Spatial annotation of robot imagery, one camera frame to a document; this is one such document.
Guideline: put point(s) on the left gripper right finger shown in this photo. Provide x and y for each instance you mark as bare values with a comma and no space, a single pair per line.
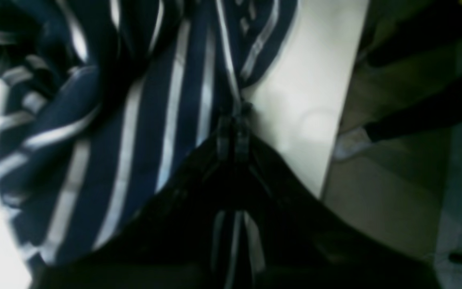
304,244

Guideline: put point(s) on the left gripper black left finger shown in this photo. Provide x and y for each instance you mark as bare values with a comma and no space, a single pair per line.
173,243

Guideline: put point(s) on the navy white striped t-shirt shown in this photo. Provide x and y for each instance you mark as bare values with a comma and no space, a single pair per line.
107,97

